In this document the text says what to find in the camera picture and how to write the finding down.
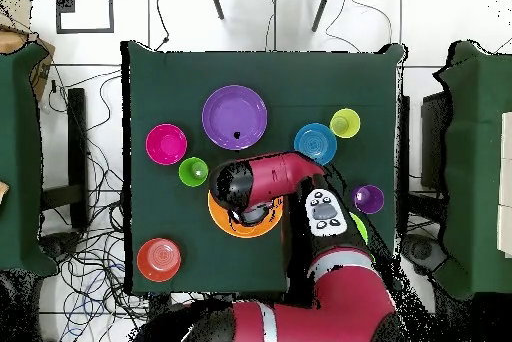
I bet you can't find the purple bowl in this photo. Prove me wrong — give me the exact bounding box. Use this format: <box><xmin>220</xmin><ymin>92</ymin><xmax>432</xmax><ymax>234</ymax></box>
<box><xmin>200</xmin><ymin>84</ymin><xmax>269</xmax><ymax>152</ymax></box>

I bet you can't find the blue bowl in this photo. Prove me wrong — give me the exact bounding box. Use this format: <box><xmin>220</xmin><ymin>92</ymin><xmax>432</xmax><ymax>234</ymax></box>
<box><xmin>293</xmin><ymin>122</ymin><xmax>338</xmax><ymax>167</ymax></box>

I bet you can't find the black rectangular frame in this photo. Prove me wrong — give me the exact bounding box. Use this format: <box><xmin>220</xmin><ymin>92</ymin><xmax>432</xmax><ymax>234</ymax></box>
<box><xmin>54</xmin><ymin>0</ymin><xmax>116</xmax><ymax>35</ymax></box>

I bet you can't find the green cup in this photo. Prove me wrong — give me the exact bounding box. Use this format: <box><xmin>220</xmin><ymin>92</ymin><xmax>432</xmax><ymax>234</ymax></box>
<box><xmin>178</xmin><ymin>156</ymin><xmax>210</xmax><ymax>188</ymax></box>

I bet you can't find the black cable with plug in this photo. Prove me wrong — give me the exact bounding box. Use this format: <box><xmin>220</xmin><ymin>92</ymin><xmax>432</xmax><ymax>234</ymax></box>
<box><xmin>147</xmin><ymin>0</ymin><xmax>171</xmax><ymax>52</ymax></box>

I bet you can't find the red-orange bowl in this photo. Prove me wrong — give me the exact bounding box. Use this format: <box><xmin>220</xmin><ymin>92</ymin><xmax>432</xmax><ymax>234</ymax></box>
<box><xmin>136</xmin><ymin>237</ymin><xmax>183</xmax><ymax>284</ymax></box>

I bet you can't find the dark green tablecloth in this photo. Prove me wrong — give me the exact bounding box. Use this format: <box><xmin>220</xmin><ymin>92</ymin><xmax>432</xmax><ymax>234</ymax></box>
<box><xmin>120</xmin><ymin>40</ymin><xmax>409</xmax><ymax>294</ymax></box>

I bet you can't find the black floor beam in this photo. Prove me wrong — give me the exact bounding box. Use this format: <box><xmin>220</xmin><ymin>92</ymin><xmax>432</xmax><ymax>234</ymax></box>
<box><xmin>40</xmin><ymin>87</ymin><xmax>90</xmax><ymax>231</ymax></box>

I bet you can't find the green side table cloth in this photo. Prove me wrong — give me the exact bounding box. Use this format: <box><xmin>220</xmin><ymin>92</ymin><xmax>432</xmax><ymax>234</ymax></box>
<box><xmin>0</xmin><ymin>43</ymin><xmax>59</xmax><ymax>277</ymax></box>
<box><xmin>433</xmin><ymin>40</ymin><xmax>512</xmax><ymax>301</ymax></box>

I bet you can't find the black box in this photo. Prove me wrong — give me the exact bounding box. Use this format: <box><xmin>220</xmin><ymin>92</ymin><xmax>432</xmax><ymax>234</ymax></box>
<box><xmin>419</xmin><ymin>91</ymin><xmax>450</xmax><ymax>192</ymax></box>

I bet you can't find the large yellow-orange bowl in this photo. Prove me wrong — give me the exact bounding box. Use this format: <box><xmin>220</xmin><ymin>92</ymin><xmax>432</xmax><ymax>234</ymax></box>
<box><xmin>207</xmin><ymin>190</ymin><xmax>285</xmax><ymax>239</ymax></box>

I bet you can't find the dark grey stand base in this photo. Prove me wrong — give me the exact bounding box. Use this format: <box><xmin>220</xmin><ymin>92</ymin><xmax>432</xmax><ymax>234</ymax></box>
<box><xmin>39</xmin><ymin>230</ymin><xmax>83</xmax><ymax>257</ymax></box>
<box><xmin>401</xmin><ymin>233</ymin><xmax>449</xmax><ymax>277</ymax></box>

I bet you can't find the purple cup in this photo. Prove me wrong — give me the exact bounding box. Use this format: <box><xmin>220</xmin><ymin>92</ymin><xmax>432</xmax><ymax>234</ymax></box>
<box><xmin>352</xmin><ymin>184</ymin><xmax>386</xmax><ymax>216</ymax></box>

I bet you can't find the green bowl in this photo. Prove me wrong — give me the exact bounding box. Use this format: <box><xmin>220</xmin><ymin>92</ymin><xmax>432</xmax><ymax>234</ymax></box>
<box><xmin>349</xmin><ymin>211</ymin><xmax>370</xmax><ymax>246</ymax></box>

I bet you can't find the cardboard box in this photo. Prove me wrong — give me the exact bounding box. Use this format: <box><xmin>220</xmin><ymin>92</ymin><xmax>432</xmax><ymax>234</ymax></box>
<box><xmin>0</xmin><ymin>0</ymin><xmax>56</xmax><ymax>103</ymax></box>

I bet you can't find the black camera tripod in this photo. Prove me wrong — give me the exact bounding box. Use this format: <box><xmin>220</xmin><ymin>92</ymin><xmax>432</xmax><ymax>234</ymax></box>
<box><xmin>207</xmin><ymin>0</ymin><xmax>336</xmax><ymax>34</ymax></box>

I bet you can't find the tangle of black cables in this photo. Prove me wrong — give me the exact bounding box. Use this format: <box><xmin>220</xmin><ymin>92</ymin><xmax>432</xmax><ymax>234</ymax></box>
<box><xmin>39</xmin><ymin>65</ymin><xmax>177</xmax><ymax>342</ymax></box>

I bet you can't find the pink bowl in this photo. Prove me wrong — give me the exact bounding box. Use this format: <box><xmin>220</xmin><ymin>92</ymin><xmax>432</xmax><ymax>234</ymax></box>
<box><xmin>144</xmin><ymin>122</ymin><xmax>189</xmax><ymax>167</ymax></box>

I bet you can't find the yellow cup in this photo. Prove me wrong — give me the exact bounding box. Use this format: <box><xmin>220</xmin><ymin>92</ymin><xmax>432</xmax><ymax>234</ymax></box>
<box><xmin>329</xmin><ymin>107</ymin><xmax>362</xmax><ymax>140</ymax></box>

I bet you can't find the thin black cable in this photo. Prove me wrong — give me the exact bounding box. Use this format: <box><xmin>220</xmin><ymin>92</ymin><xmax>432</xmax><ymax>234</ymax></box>
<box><xmin>324</xmin><ymin>0</ymin><xmax>394</xmax><ymax>54</ymax></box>

